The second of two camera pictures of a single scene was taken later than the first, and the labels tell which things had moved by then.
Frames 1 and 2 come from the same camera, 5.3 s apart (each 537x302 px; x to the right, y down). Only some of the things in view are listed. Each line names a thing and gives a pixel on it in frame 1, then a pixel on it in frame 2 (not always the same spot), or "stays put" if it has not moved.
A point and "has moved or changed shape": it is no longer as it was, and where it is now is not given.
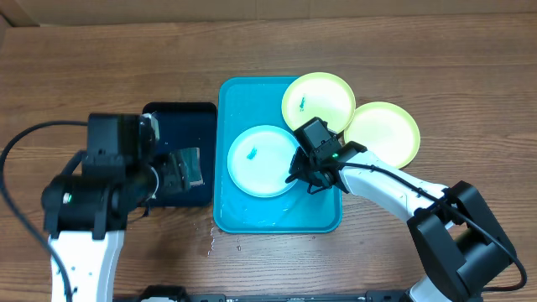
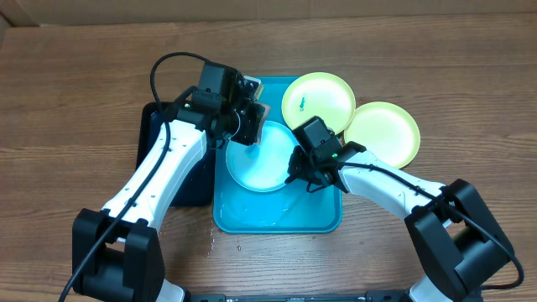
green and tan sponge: [190, 157] has moved or changed shape
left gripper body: [174, 179] -> [243, 127]
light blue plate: [258, 161] stays put
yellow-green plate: [320, 95] stays put
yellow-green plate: [386, 131] stays put
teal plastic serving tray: [244, 101] stays put
